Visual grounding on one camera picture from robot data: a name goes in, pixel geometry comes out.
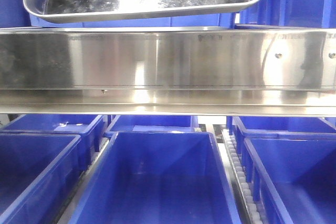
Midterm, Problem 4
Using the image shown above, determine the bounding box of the blue bin bay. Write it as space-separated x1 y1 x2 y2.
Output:
228 116 335 154
1 0 31 28
1 114 108 170
1 133 81 223
28 13 236 28
239 0 335 28
242 138 335 223
103 115 199 138
69 132 240 223

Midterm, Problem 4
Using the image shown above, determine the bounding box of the stainless steel shelf front rail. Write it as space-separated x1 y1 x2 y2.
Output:
1 25 335 116

